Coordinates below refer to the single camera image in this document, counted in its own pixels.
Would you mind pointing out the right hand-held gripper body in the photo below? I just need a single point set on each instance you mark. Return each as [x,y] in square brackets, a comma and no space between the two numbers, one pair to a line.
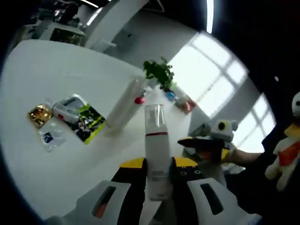
[222,132]

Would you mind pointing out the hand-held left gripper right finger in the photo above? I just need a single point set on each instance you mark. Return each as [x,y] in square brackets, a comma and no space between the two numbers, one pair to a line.
[187,201]

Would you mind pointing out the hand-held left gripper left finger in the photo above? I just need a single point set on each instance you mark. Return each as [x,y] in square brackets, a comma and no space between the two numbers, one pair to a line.
[126,201]

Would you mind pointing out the white skincare tube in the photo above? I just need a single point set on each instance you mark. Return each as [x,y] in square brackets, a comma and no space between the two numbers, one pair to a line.
[124,105]

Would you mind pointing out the green black mask packet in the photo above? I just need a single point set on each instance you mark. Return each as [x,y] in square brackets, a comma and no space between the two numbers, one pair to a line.
[90,125]

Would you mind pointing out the clear sample sachet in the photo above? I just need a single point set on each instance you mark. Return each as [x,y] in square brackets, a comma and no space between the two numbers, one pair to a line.
[51,138]

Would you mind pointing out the gold foil packet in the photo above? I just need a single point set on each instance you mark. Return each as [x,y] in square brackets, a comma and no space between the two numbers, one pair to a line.
[39,114]

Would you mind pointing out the person's black jacket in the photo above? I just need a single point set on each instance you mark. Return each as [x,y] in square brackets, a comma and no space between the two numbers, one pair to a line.
[255,187]

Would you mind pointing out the large window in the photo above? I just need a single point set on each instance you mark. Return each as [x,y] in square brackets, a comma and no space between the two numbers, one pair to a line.
[222,77]

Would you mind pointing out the small blue box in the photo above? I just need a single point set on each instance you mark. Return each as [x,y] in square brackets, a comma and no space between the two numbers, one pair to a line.
[170,95]

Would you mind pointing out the white plush toy orange scarf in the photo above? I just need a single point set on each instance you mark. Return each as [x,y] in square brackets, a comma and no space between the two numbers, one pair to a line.
[288,152]

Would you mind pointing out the potted green plant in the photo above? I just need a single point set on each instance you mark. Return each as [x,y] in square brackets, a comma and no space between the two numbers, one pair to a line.
[159,71]

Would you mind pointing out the long ceiling light strip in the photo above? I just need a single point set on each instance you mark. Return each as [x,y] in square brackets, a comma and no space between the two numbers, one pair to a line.
[209,16]

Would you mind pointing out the white office desk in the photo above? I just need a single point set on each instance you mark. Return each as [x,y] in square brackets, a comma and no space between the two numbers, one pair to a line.
[63,32]

